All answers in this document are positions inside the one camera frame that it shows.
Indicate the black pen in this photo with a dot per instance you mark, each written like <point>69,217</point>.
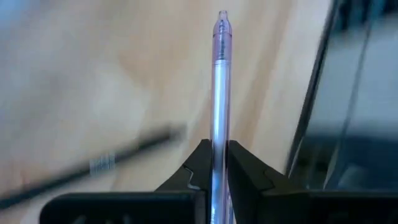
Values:
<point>62,179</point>

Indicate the black aluminium table frame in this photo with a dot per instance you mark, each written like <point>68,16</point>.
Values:
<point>314,77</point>

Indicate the clear pen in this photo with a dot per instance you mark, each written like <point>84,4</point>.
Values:
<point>221,93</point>

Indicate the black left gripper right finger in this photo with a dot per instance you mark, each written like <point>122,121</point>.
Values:
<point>295,208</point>

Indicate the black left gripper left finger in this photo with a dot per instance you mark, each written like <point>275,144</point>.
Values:
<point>140,208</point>

